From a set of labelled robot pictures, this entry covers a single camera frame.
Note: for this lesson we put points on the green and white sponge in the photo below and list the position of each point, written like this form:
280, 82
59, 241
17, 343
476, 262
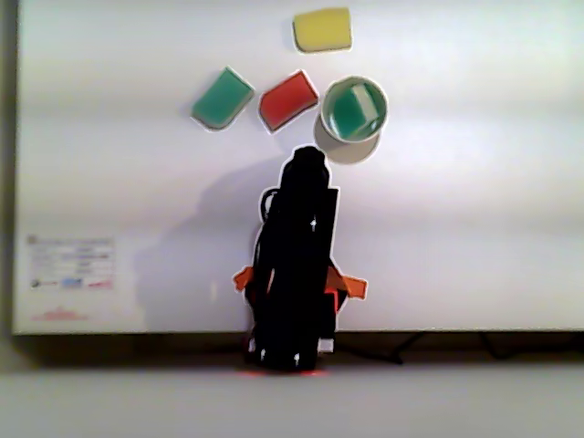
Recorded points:
221, 100
349, 114

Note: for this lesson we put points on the white paper cup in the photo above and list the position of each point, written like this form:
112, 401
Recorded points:
353, 153

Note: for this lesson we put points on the red and white sponge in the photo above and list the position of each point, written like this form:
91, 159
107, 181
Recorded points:
287, 100

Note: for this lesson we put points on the orange table clamp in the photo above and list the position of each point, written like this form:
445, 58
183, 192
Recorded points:
351, 285
242, 279

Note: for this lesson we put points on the yellow and white sponge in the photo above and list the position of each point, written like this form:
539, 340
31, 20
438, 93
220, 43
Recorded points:
321, 29

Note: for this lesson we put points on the white electrical box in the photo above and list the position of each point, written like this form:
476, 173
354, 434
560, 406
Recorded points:
326, 346

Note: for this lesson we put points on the printed label sticker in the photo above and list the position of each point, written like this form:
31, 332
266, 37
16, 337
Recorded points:
70, 269

